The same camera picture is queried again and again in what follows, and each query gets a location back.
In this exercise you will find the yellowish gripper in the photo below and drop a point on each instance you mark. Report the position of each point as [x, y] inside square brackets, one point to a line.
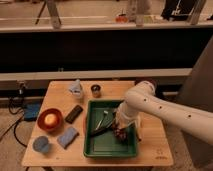
[121, 124]

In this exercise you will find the dark purple grape bunch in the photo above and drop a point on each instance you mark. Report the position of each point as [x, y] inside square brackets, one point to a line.
[120, 134]

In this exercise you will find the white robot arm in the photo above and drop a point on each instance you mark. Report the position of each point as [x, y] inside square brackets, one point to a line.
[141, 98]

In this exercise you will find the light wooden stick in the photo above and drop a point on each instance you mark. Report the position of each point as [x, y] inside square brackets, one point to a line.
[138, 126]

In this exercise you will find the green plastic tray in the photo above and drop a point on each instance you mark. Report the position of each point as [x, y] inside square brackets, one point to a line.
[105, 144]

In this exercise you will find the small dark metal can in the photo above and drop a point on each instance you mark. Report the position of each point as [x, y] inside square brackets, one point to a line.
[96, 90]

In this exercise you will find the black rectangular block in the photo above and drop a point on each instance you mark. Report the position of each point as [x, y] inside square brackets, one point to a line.
[73, 114]

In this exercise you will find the purple bowl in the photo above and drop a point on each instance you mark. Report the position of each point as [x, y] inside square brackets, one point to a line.
[140, 79]

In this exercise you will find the yellow round fruit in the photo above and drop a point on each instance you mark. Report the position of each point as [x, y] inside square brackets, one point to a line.
[50, 119]

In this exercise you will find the red bowl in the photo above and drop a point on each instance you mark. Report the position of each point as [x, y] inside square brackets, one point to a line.
[43, 126]

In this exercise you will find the blue power box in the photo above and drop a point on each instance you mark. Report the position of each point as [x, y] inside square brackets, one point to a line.
[31, 111]

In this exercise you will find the orange object in background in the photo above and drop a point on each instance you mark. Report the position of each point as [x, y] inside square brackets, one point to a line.
[121, 18]

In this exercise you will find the black handled tongs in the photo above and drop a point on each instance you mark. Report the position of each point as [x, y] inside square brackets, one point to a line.
[100, 128]

